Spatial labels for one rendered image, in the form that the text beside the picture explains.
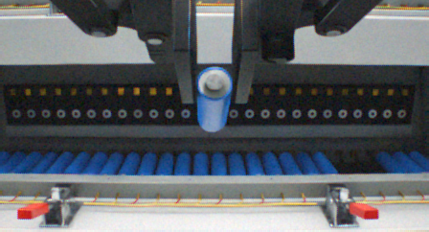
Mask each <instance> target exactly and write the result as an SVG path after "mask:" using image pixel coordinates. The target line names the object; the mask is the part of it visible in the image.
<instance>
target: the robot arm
mask: <svg viewBox="0 0 429 232"><path fill-rule="evenodd" d="M50 1H51V2H52V3H53V4H54V5H55V6H56V7H57V8H58V9H59V10H60V11H62V12H63V13H64V15H66V16H67V18H69V19H70V20H72V22H73V23H75V25H76V26H77V27H78V28H80V29H81V31H82V32H84V33H85V34H88V35H91V36H94V37H110V36H112V35H115V34H116V32H117V31H118V26H119V27H123V28H130V29H132V30H134V31H137V36H138V37H139V39H140V40H142V41H143V42H145V43H146V47H147V50H148V55H149V58H150V59H151V61H154V63H156V64H175V67H176V72H177V80H178V84H179V87H180V96H181V101H182V103H183V104H197V54H198V42H197V21H196V0H50ZM382 1H383V0H235V2H234V24H233V34H232V104H246V103H247V101H248V98H249V91H250V87H251V84H252V78H253V75H254V72H255V65H256V63H268V64H283V63H287V62H290V61H292V60H293V59H295V39H294V35H295V31H296V30H297V29H301V28H303V27H306V26H314V27H315V33H316V34H317V35H320V36H334V37H336V36H338V35H343V34H345V33H346V32H348V31H350V30H351V29H352V28H353V27H354V26H355V24H358V22H359V21H360V20H361V19H363V18H364V17H365V16H366V15H367V14H368V13H370V12H371V11H372V10H373V9H374V8H375V7H377V5H378V4H379V3H380V2H382Z"/></svg>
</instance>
